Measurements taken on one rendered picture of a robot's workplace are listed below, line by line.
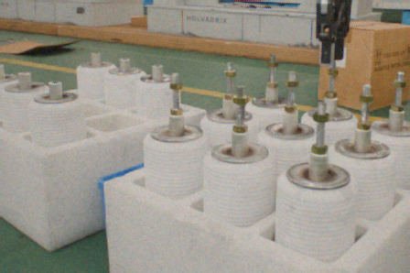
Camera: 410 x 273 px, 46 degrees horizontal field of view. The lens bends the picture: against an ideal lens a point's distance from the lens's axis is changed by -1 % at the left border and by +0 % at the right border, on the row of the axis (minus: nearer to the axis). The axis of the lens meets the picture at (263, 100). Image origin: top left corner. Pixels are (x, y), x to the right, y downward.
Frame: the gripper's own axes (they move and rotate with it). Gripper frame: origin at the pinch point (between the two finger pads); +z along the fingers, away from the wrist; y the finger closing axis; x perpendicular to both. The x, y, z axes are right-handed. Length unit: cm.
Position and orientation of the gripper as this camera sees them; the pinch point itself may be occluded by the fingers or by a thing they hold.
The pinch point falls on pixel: (332, 55)
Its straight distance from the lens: 80.3
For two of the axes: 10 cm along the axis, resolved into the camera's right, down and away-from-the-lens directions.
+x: -9.3, -1.2, 3.6
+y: 3.8, -2.2, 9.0
